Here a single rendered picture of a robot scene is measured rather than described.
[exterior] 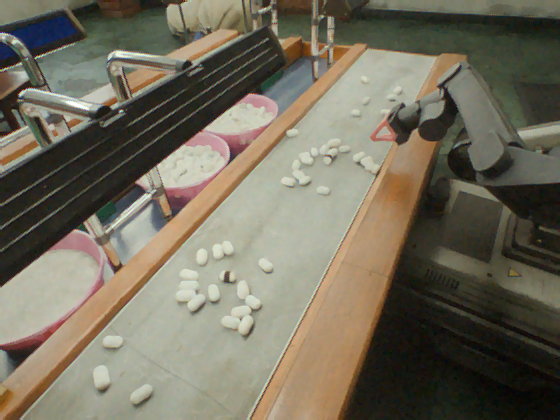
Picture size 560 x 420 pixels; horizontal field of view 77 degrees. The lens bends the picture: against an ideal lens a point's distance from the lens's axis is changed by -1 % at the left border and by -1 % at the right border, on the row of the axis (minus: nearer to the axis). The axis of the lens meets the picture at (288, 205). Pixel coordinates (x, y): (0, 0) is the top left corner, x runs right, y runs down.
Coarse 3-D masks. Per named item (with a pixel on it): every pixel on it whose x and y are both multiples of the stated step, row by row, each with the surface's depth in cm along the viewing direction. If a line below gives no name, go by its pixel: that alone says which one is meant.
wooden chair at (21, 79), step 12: (12, 72) 240; (24, 72) 240; (0, 84) 227; (12, 84) 225; (24, 84) 226; (0, 96) 211; (12, 96) 219; (0, 108) 214; (12, 108) 256; (0, 120) 253; (12, 120) 219; (0, 132) 225; (12, 132) 225
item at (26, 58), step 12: (0, 36) 65; (12, 36) 65; (12, 48) 65; (24, 48) 66; (24, 60) 66; (36, 60) 68; (36, 72) 68; (36, 84) 69; (48, 84) 71; (48, 120) 73; (60, 120) 75; (24, 132) 69; (60, 132) 76; (0, 144) 66; (0, 168) 67; (108, 204) 91; (108, 216) 92; (84, 228) 87
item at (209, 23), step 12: (204, 0) 345; (216, 0) 337; (228, 0) 337; (240, 0) 339; (204, 12) 342; (216, 12) 335; (228, 12) 335; (240, 12) 335; (204, 24) 343; (216, 24) 338; (228, 24) 336; (240, 24) 340; (204, 36) 339
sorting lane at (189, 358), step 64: (384, 64) 146; (320, 128) 109; (384, 128) 108; (256, 192) 88; (192, 256) 73; (256, 256) 72; (320, 256) 71; (128, 320) 62; (192, 320) 62; (256, 320) 61; (64, 384) 55; (128, 384) 54; (192, 384) 54; (256, 384) 53
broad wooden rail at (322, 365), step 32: (448, 64) 137; (384, 160) 94; (416, 160) 90; (384, 192) 82; (416, 192) 81; (352, 224) 77; (384, 224) 74; (352, 256) 68; (384, 256) 68; (320, 288) 65; (352, 288) 62; (384, 288) 62; (320, 320) 58; (352, 320) 58; (288, 352) 56; (320, 352) 54; (352, 352) 54; (288, 384) 51; (320, 384) 51; (352, 384) 51; (256, 416) 49; (288, 416) 48; (320, 416) 47
